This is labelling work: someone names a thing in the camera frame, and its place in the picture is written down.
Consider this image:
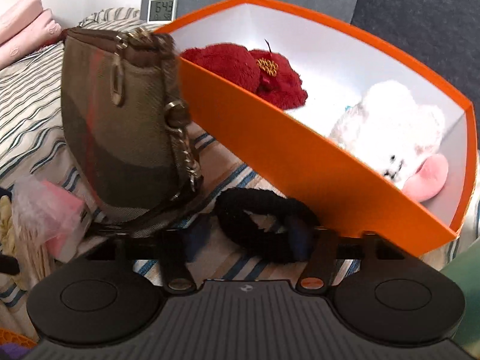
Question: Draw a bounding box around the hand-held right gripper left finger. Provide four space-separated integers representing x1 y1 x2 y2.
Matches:
84 225 211 295

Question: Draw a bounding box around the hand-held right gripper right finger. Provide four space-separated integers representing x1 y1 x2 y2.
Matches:
289 226 408 297

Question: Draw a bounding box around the black fuzzy headband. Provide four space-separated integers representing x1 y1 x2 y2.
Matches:
214 188 321 264

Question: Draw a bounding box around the orange cardboard box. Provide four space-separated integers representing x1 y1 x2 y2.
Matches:
154 0 476 259

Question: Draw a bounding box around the pink packet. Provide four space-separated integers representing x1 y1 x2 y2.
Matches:
10 175 88 282

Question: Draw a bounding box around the white plush toy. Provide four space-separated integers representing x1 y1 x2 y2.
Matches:
328 79 450 203

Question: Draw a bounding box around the red plush toy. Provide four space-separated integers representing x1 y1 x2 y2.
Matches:
181 39 309 111

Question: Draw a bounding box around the orange honeycomb silicone mat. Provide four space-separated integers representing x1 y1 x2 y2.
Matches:
0 327 40 349

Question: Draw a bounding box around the purple cloth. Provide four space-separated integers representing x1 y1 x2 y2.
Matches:
0 345 31 360

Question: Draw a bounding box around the brown plaid zipper pouch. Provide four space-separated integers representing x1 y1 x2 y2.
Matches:
60 27 211 239

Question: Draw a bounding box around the clear green plastic storage box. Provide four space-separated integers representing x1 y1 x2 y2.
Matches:
439 238 480 360

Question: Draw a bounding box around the cream fabric scrunchie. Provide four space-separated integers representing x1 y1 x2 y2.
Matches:
0 195 17 256

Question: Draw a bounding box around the striped blanket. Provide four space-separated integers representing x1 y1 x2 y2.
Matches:
0 7 480 308

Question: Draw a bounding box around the white digital clock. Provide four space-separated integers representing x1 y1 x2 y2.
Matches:
146 0 178 24

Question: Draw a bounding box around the pink pillow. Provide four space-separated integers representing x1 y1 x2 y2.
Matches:
0 0 62 69

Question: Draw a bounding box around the dark blue felt wall panel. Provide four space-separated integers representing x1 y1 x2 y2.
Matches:
350 0 480 109

